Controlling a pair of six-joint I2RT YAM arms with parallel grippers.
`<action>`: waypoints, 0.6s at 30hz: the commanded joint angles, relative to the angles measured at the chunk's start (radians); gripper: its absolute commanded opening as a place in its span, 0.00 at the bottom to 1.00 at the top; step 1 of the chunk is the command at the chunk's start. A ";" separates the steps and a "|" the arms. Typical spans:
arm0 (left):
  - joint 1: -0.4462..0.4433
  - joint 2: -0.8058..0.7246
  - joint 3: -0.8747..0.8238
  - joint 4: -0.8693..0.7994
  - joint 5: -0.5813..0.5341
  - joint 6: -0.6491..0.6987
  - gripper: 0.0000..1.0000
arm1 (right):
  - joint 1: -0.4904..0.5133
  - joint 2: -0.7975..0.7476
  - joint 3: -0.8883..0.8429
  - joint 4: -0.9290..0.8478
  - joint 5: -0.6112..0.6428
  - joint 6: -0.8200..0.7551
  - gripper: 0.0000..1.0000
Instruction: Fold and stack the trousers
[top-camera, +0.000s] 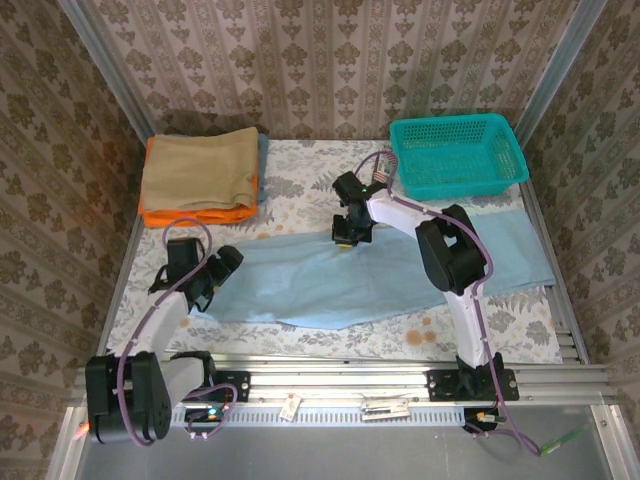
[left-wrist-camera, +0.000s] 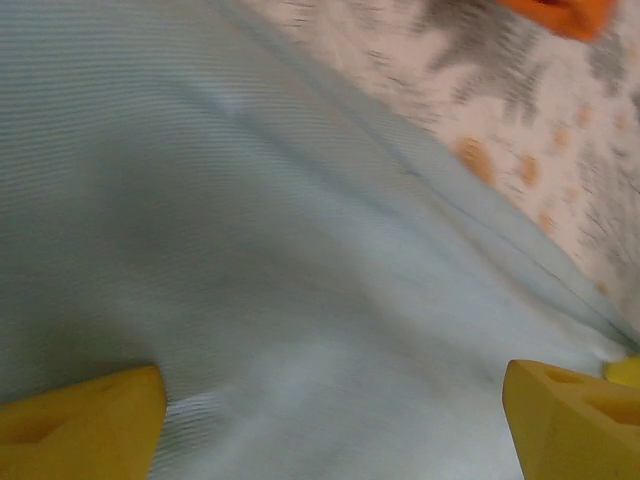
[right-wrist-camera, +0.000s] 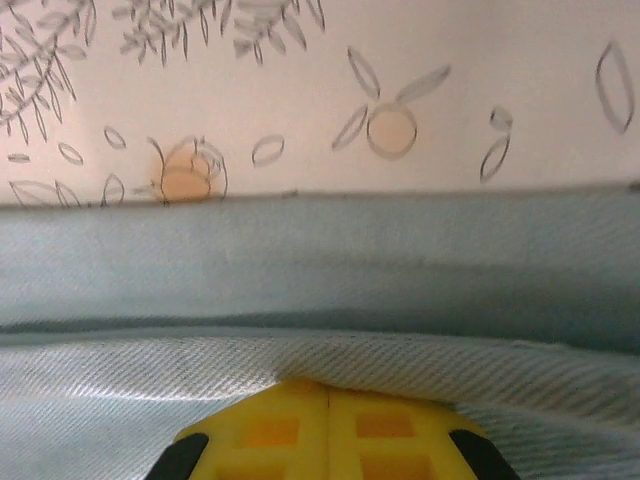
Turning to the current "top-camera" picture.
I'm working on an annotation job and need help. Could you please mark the light blue trousers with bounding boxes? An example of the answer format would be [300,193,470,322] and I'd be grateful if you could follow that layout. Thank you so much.
[188,206,557,332]

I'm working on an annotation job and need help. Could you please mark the orange trousers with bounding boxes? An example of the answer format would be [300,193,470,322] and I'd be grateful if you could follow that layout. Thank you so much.
[138,137,260,230]

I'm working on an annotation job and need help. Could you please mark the beige trousers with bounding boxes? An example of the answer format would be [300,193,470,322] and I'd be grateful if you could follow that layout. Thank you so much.
[139,126,261,213]

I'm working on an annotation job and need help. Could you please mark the grey-blue folded trousers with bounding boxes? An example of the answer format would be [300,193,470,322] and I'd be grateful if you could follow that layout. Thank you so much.
[255,132,272,204]

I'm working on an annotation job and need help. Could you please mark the small flag-print pouch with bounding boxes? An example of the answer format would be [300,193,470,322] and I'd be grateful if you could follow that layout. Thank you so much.
[372,151,400,187]

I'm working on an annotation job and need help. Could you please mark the floral tablecloth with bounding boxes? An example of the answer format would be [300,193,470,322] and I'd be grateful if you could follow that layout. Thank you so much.
[106,138,565,365]

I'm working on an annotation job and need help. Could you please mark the teal plastic basket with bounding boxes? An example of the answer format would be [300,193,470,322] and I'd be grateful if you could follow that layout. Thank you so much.
[388,113,532,205]

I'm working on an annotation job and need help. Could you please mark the black connector with green light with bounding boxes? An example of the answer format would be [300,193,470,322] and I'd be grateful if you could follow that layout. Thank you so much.
[185,406,225,425]

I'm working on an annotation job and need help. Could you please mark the white paper tag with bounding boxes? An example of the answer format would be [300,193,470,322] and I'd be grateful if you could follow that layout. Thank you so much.
[280,392,302,422]

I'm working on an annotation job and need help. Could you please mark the black connector with yellow plug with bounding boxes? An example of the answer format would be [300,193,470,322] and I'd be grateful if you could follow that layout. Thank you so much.
[464,407,503,432]

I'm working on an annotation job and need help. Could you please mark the green pen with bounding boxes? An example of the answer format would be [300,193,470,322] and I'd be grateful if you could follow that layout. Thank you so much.
[538,424,592,458]

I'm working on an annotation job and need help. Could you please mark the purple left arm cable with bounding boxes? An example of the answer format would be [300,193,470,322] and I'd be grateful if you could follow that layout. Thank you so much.
[112,217,240,447]

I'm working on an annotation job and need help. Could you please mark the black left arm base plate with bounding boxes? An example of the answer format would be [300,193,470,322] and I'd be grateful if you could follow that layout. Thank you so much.
[169,369,252,404]

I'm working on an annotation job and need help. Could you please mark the aluminium mounting rail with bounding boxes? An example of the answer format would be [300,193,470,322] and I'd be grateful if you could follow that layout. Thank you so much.
[69,363,617,410]

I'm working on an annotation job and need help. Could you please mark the grey slotted cable duct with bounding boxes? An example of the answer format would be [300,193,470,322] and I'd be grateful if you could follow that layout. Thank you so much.
[169,405,469,431]

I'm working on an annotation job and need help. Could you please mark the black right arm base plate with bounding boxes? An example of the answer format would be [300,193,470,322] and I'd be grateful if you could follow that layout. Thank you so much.
[423,367,521,404]

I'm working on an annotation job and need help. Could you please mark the aluminium frame post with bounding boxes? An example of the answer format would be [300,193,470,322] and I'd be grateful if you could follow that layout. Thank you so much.
[513,0,610,147]
[56,0,165,147]

